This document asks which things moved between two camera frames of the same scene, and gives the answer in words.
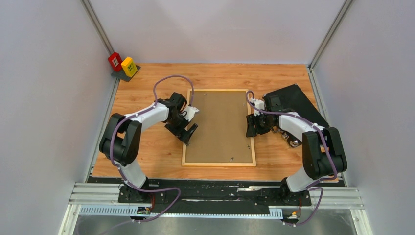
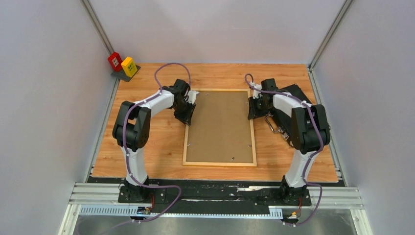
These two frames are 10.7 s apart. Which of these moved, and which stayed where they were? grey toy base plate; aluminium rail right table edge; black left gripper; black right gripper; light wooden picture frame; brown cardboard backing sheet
Moved: black left gripper; black right gripper
Stayed: grey toy base plate; aluminium rail right table edge; brown cardboard backing sheet; light wooden picture frame
